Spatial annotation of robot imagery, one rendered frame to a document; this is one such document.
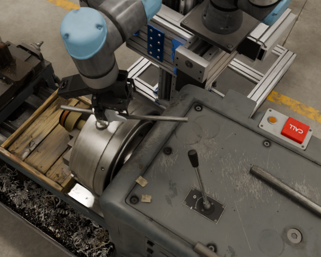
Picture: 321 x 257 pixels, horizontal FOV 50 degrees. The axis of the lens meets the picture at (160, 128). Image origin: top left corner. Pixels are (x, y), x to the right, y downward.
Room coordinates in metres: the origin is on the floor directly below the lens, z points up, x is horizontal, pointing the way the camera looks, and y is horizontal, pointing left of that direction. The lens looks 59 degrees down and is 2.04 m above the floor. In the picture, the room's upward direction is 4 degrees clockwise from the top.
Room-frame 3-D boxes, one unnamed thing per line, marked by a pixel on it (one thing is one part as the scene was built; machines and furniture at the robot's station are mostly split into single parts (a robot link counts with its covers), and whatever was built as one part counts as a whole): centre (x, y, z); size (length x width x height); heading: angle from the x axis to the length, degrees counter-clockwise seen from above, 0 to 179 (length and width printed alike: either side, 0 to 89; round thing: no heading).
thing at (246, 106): (0.58, -0.21, 1.24); 0.09 x 0.08 x 0.03; 62
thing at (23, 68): (0.86, 0.61, 0.99); 0.20 x 0.10 x 0.05; 62
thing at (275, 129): (0.51, -0.34, 1.23); 0.13 x 0.08 x 0.05; 62
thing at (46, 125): (0.64, 0.37, 0.89); 0.36 x 0.30 x 0.04; 152
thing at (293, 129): (0.50, -0.36, 1.26); 0.06 x 0.06 x 0.02; 62
